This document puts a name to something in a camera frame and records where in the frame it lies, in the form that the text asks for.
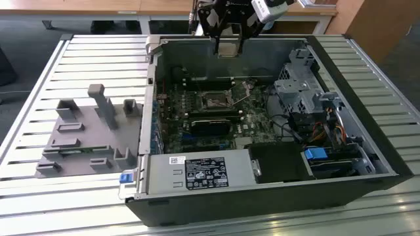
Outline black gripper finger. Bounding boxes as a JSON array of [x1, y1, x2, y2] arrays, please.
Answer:
[[237, 12, 265, 56], [197, 0, 224, 55]]

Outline silver square CPU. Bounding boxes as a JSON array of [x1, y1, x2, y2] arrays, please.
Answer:
[[217, 42, 241, 59]]

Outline metal socket cover frame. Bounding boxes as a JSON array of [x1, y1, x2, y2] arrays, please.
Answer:
[[230, 80, 256, 99]]

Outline black RAM slot bank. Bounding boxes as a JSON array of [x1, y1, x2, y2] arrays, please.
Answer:
[[182, 75, 236, 92], [186, 109, 244, 121]]

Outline black CPU socket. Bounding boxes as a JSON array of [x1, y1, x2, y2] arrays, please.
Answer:
[[198, 90, 234, 111]]

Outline silver metal drive cage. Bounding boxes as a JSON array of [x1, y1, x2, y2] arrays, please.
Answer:
[[273, 48, 345, 116]]

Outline green motherboard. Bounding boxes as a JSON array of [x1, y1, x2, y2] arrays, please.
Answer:
[[152, 78, 280, 154]]

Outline brown wooden cabinet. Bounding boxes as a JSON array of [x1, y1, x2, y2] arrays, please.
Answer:
[[324, 0, 420, 64]]

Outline black graphics card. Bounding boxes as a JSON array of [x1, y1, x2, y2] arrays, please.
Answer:
[[188, 118, 232, 137]]

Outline wooden desk with white legs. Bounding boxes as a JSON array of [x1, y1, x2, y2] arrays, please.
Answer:
[[0, 0, 338, 35]]

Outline silver chipset heat sink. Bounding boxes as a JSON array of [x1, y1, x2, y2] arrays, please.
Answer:
[[234, 137, 254, 149]]

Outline hard disk in blue carrier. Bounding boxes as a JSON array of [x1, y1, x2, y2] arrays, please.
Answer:
[[302, 146, 360, 180]]

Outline black plastic shroud box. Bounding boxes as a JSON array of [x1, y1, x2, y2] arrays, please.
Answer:
[[248, 141, 316, 185]]

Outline grey plastic parts rack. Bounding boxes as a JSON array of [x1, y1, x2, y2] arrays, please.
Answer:
[[34, 83, 145, 179]]

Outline green RAM stick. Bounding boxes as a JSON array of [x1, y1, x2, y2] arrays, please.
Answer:
[[58, 147, 109, 155]]

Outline silver power supply with label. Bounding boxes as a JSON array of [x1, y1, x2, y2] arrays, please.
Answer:
[[144, 149, 256, 197]]

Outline blue case latch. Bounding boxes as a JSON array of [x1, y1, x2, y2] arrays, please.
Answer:
[[120, 172, 136, 185]]

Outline black open PC case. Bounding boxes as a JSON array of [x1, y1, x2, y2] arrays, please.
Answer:
[[124, 34, 414, 228]]

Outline cable with metal plug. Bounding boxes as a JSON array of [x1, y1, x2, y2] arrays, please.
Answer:
[[188, 9, 197, 35]]

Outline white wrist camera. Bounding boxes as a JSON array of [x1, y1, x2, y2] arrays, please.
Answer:
[[250, 0, 289, 20]]

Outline grey plastic case handle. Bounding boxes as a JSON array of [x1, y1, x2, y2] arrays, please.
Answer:
[[144, 35, 165, 56]]

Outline black wire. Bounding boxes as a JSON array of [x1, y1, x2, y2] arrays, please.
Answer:
[[268, 114, 302, 143]]

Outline orange yellow wire bundle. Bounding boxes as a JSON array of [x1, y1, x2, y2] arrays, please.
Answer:
[[308, 120, 348, 146]]

